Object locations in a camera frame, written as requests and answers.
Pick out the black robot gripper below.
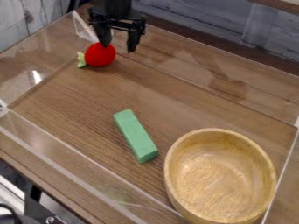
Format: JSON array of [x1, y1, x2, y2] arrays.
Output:
[[88, 0, 147, 53]]

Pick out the red plush strawberry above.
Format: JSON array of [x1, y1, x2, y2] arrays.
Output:
[[78, 43, 116, 68]]

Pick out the green foam block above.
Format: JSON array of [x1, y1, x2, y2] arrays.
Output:
[[114, 108, 159, 164]]

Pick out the clear acrylic tray walls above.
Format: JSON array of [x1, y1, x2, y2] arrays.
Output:
[[0, 13, 299, 224]]

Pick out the wooden bowl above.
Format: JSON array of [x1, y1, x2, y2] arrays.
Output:
[[163, 128, 277, 224]]

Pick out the clear acrylic corner bracket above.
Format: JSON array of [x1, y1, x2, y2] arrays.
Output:
[[71, 11, 99, 44]]

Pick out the black table leg bracket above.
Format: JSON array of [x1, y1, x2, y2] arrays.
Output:
[[24, 185, 66, 224]]

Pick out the black cable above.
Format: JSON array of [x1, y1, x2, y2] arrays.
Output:
[[0, 202, 22, 224]]

